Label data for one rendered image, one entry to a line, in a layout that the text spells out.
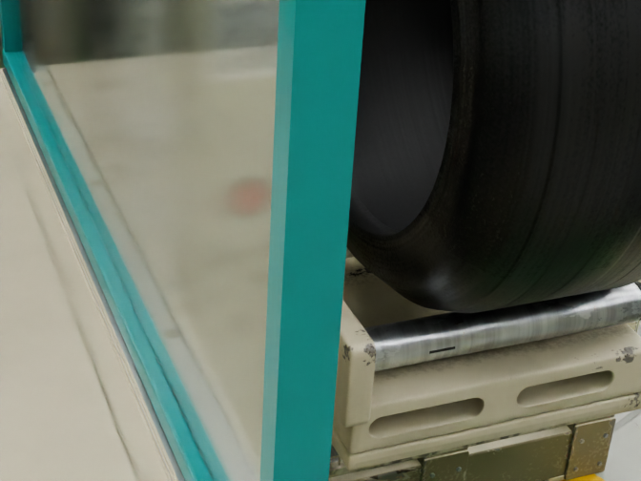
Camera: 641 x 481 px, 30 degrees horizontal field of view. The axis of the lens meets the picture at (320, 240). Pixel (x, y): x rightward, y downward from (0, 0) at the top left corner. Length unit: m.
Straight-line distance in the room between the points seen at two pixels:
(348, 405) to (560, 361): 0.26
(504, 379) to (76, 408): 0.78
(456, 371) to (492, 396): 0.05
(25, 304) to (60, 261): 0.05
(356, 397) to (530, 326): 0.22
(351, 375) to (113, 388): 0.62
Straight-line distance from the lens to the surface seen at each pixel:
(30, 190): 0.71
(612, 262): 1.15
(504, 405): 1.28
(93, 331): 0.58
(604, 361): 1.32
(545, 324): 1.27
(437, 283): 1.15
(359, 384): 1.15
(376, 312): 1.44
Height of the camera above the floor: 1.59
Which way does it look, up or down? 30 degrees down
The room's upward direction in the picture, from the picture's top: 4 degrees clockwise
